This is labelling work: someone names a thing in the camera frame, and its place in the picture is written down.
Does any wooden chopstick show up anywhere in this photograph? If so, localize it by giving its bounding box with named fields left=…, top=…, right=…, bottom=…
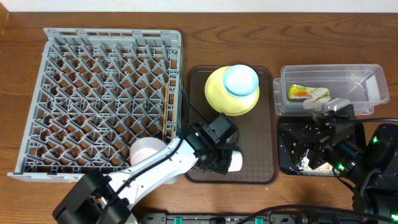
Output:
left=170, top=92, right=177, bottom=140
left=162, top=83, right=169, bottom=141

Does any spilled rice pile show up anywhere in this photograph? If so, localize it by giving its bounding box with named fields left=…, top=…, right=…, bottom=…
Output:
left=294, top=155, right=338, bottom=177

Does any grey plastic dish rack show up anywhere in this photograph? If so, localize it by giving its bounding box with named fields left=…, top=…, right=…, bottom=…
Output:
left=9, top=28, right=184, bottom=182

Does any white rice bowl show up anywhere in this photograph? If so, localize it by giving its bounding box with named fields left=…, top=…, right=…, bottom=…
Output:
left=129, top=137, right=166, bottom=166

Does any left wooden chopstick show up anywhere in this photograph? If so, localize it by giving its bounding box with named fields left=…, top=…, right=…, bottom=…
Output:
left=162, top=83, right=169, bottom=141

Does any white cup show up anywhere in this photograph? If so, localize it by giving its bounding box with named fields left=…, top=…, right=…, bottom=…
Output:
left=228, top=151, right=243, bottom=172

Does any white tissue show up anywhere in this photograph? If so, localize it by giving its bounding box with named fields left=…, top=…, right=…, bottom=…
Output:
left=303, top=88, right=331, bottom=111

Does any right wooden chopstick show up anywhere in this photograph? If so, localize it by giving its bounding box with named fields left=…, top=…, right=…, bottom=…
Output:
left=170, top=92, right=177, bottom=140

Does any light blue bowl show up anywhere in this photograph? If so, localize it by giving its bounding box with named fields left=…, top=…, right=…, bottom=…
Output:
left=223, top=65, right=259, bottom=96

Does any black tray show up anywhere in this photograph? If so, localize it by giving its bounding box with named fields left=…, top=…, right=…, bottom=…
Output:
left=277, top=117, right=333, bottom=177

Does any yellow plate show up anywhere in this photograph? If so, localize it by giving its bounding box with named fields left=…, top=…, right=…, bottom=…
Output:
left=205, top=66, right=260, bottom=116

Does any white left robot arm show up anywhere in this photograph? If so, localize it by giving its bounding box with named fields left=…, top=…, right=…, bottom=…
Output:
left=52, top=123, right=238, bottom=223

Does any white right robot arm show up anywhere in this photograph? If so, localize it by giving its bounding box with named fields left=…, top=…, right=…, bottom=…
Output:
left=278, top=117, right=397, bottom=222

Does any brown serving tray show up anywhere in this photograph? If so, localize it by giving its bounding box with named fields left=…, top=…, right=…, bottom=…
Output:
left=185, top=66, right=279, bottom=185

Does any clear plastic bin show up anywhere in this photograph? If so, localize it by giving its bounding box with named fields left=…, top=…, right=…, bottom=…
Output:
left=274, top=64, right=389, bottom=116

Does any yellow green snack wrapper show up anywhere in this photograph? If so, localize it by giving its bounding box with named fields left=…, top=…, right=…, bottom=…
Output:
left=288, top=85, right=317, bottom=100

